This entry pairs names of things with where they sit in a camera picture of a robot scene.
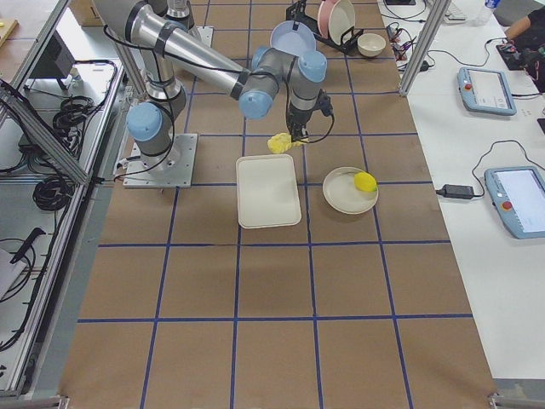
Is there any blue teach pendant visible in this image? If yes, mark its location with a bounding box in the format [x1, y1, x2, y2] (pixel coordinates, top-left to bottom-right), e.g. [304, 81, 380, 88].
[485, 166, 544, 239]
[457, 66, 517, 116]

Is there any cream plate in rack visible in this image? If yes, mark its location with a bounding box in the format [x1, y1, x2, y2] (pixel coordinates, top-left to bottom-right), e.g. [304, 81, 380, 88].
[329, 0, 355, 45]

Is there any yellow lemon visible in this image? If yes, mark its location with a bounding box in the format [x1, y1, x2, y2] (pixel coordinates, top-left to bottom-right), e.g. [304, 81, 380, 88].
[353, 171, 377, 193]

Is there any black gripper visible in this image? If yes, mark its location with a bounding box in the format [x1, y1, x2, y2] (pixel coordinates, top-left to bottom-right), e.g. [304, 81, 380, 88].
[291, 0, 307, 32]
[287, 102, 315, 147]

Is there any cream bowl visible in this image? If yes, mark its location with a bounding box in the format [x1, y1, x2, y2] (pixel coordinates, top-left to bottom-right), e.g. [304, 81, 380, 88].
[357, 32, 387, 58]

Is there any black dish rack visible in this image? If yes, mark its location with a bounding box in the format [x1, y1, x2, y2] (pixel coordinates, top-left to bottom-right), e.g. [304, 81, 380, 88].
[285, 1, 364, 55]

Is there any far blue teach pendant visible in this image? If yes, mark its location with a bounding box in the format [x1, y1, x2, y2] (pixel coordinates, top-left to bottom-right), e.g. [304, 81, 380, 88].
[457, 66, 517, 116]

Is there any cream rectangular tray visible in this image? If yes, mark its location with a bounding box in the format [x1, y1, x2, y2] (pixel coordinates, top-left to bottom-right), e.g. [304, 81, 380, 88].
[236, 154, 301, 229]

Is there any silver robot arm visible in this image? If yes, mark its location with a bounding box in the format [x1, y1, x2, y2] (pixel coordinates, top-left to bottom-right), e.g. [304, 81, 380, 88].
[95, 1, 334, 176]
[165, 1, 298, 42]

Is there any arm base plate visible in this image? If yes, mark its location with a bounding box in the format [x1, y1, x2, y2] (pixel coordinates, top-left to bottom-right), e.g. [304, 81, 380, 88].
[123, 133, 198, 188]
[193, 26, 214, 47]

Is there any blue plate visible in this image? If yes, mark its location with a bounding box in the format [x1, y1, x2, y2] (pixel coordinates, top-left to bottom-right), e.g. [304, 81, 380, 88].
[270, 20, 316, 56]

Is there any aluminium frame post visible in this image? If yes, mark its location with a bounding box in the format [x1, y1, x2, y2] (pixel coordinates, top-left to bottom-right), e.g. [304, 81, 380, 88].
[399, 0, 450, 96]

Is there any black power adapter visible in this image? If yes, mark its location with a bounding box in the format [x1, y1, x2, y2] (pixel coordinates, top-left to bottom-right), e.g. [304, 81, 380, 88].
[435, 184, 475, 199]

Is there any cream round plate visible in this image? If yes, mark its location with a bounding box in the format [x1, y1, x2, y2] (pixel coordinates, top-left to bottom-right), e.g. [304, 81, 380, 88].
[323, 167, 379, 215]

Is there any pink plate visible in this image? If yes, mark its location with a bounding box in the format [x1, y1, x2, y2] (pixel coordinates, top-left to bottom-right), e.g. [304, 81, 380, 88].
[317, 0, 337, 38]

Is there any near blue teach pendant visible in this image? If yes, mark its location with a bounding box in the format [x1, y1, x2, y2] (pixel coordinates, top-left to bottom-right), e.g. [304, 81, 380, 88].
[485, 166, 544, 239]

